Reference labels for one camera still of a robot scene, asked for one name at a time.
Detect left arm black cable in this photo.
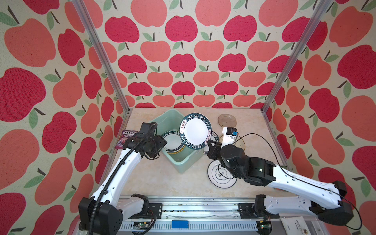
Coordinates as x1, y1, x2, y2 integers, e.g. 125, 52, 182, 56
88, 126, 159, 235

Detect small green rim lettered plate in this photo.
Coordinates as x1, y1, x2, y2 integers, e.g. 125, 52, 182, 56
211, 131, 219, 142

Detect left aluminium frame post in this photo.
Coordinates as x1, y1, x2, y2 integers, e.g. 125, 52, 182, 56
72, 0, 131, 115

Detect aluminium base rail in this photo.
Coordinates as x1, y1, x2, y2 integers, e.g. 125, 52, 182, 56
71, 196, 324, 235

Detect beige ceramic bowl plate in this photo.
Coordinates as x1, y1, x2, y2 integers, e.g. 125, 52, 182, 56
234, 135, 246, 150

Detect white paper sheet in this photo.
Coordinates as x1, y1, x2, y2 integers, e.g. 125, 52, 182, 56
281, 216, 311, 235

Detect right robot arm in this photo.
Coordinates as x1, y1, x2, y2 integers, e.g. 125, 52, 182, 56
207, 141, 353, 226

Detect purple candy bag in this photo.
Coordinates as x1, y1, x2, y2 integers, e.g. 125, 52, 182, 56
115, 130, 138, 149

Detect mint green plastic bin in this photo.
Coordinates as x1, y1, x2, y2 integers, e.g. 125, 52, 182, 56
151, 109, 204, 173

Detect blue label block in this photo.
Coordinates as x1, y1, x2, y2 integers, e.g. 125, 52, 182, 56
171, 220, 189, 229

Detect white plate black flower emblem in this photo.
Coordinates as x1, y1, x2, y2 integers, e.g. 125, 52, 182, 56
207, 160, 237, 189

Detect right aluminium frame post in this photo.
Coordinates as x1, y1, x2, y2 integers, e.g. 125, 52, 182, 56
261, 0, 334, 116

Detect large green rim lettered plate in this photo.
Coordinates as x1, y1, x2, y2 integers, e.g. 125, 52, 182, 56
179, 113, 212, 150

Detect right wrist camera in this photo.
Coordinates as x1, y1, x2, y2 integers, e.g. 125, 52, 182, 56
221, 127, 238, 148

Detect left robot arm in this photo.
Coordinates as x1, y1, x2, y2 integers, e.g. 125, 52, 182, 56
78, 122, 167, 235

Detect red and green ringed plate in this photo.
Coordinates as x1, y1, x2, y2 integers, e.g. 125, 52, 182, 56
162, 130, 184, 150

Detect aluminium frame post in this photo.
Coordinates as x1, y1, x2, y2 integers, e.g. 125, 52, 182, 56
72, 0, 131, 115
261, 0, 334, 116

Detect yellow polka dot plate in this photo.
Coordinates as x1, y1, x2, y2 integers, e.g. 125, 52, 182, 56
165, 145, 185, 154

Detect smoky brown glass plate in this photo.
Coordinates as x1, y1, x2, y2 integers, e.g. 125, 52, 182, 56
217, 114, 237, 128

